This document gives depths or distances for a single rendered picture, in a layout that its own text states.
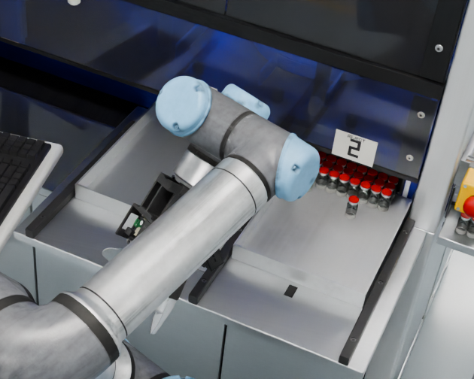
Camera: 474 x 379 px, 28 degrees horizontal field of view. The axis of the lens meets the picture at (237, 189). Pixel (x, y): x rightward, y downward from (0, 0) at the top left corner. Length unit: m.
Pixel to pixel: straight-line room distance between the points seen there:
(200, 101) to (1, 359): 0.40
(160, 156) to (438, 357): 1.24
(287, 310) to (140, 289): 0.68
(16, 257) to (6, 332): 1.57
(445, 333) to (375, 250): 1.16
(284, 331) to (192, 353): 0.82
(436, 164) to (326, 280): 0.31
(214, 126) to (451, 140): 0.69
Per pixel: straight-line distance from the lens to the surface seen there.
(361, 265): 1.80
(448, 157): 1.79
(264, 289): 1.72
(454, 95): 1.72
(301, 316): 1.69
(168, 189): 1.29
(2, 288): 1.06
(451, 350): 2.92
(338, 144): 1.85
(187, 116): 1.18
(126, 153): 1.99
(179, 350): 2.47
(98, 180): 1.92
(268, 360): 2.34
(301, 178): 1.14
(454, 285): 3.12
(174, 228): 1.07
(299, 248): 1.81
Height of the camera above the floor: 2.11
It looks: 40 degrees down
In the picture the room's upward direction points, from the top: 7 degrees clockwise
